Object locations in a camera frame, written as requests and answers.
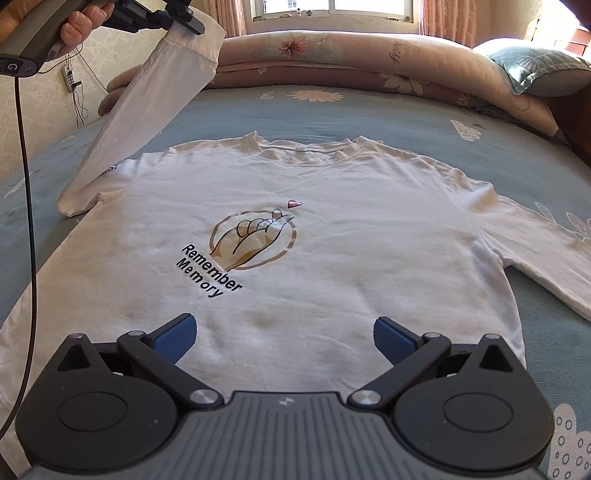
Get white long sleeve shirt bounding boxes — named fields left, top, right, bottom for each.
left=0, top=8, right=591, bottom=471

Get person left hand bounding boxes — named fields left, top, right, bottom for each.
left=57, top=1, right=114, bottom=57

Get white power strip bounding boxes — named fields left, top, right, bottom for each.
left=62, top=66, right=78, bottom=93

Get pink curtain left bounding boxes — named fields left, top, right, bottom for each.
left=191, top=0, right=247, bottom=38

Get pink curtain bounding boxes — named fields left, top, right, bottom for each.
left=191, top=0, right=247, bottom=38
left=418, top=0, right=478, bottom=47

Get window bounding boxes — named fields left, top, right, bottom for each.
left=242, top=1, right=423, bottom=34

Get blue floral bed sheet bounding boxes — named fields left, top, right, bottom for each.
left=0, top=85, right=591, bottom=480

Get pink floral folded quilt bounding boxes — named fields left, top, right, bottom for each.
left=97, top=29, right=562, bottom=137

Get pink curtain right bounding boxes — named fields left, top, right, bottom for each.
left=418, top=0, right=478, bottom=47

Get wooden headboard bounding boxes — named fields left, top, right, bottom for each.
left=547, top=86, right=591, bottom=164

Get blue grey pillow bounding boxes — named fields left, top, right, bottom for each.
left=474, top=38, right=590, bottom=98

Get television power cables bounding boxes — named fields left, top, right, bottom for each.
left=55, top=43, right=112, bottom=129

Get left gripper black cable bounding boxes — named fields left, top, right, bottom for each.
left=0, top=73, right=39, bottom=439

